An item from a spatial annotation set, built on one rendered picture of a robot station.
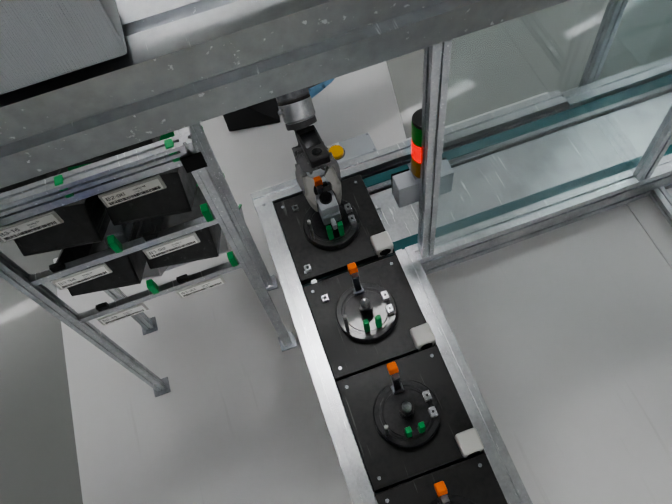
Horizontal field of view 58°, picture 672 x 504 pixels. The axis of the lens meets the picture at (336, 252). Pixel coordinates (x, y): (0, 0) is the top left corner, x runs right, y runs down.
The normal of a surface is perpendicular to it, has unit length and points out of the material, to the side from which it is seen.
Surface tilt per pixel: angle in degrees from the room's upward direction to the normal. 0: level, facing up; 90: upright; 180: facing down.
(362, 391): 0
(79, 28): 90
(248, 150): 0
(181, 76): 90
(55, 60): 90
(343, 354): 0
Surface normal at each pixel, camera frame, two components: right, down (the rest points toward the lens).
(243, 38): 0.32, 0.82
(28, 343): -0.10, -0.47
